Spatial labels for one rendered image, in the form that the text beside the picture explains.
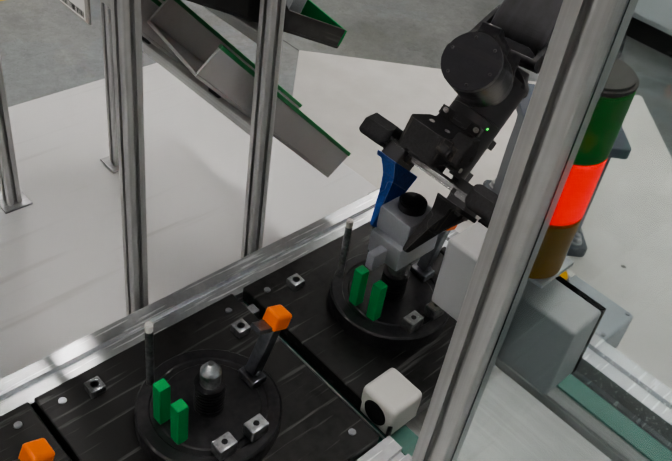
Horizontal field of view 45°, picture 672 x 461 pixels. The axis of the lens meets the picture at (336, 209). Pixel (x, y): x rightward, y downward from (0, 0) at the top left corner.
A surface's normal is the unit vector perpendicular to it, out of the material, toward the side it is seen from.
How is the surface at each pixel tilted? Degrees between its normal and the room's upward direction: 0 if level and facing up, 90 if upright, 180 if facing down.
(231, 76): 90
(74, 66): 0
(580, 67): 90
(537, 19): 38
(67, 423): 0
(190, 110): 0
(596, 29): 90
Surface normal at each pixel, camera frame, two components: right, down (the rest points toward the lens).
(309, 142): 0.54, 0.59
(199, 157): 0.13, -0.76
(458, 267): -0.73, 0.36
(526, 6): -0.27, -0.33
